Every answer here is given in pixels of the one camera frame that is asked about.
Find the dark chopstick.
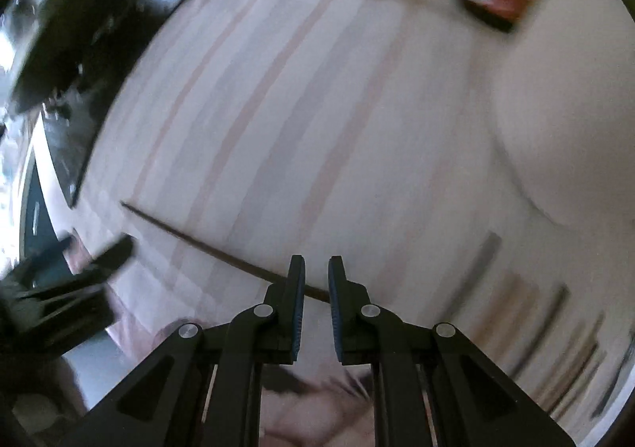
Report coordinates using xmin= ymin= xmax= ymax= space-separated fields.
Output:
xmin=119 ymin=200 xmax=333 ymax=304

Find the black chopstick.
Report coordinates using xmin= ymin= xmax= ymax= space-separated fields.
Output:
xmin=509 ymin=283 xmax=570 ymax=380
xmin=438 ymin=232 xmax=502 ymax=321

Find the black gas stove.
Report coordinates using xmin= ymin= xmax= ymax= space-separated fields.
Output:
xmin=43 ymin=0 xmax=186 ymax=207

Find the striped cat tablecloth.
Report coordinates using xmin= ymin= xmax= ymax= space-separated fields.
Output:
xmin=74 ymin=0 xmax=634 ymax=446

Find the steel wok with lid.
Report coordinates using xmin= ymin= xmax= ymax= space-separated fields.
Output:
xmin=6 ymin=0 xmax=128 ymax=116

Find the pink utensil holder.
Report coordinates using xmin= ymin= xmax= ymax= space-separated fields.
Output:
xmin=492 ymin=0 xmax=634 ymax=227

